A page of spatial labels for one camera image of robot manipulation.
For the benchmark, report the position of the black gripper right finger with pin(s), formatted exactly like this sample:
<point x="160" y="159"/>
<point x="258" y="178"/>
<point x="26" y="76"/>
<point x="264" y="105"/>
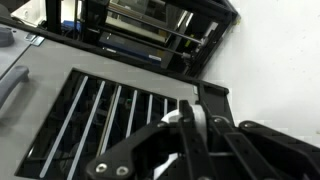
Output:
<point x="260" y="150"/>

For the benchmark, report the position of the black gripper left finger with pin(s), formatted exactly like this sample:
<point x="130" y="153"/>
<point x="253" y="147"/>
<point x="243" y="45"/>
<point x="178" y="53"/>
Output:
<point x="133" y="150"/>

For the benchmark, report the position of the white mug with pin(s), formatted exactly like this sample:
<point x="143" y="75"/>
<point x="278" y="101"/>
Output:
<point x="200" y="116"/>

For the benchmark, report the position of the white toy kitchen stove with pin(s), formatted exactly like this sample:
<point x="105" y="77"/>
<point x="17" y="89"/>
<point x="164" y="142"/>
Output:
<point x="46" y="66"/>

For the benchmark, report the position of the black 3D printer frame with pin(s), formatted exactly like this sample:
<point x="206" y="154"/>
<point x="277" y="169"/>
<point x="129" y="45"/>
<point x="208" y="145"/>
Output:
<point x="150" y="33"/>

